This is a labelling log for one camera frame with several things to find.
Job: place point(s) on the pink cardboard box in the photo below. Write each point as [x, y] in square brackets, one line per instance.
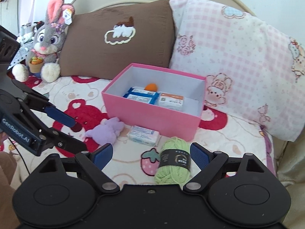
[168, 122]

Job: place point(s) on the small white tissue pack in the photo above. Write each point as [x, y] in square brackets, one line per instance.
[144, 136]

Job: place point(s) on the brown embroidered pillow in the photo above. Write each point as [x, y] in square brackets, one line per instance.
[102, 43]

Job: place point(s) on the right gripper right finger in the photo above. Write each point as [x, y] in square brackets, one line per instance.
[211, 165]

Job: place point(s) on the orange makeup sponge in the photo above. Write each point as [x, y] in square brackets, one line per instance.
[152, 87]

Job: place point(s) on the person's left hand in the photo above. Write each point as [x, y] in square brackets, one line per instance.
[3, 138]

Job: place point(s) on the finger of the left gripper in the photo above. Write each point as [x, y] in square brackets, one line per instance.
[60, 116]
[68, 143]

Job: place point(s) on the purple plush toy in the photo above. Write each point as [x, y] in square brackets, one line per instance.
[107, 132]

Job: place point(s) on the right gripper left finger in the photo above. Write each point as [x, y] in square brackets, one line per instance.
[92, 163]

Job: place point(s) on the clear dental floss box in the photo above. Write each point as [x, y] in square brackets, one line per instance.
[171, 101]

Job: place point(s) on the pink checked pillow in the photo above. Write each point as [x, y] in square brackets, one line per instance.
[252, 70]

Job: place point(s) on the beige satin curtain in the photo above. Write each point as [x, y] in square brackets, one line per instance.
[289, 164]

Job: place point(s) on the green yarn ball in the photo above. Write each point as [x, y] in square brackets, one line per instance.
[175, 163]

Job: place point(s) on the blue wet wipes pack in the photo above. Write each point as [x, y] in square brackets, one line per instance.
[144, 96]

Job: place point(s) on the bear print blanket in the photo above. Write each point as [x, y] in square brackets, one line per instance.
[133, 163]

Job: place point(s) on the grey bunny plush toy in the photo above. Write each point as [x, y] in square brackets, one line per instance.
[43, 59]

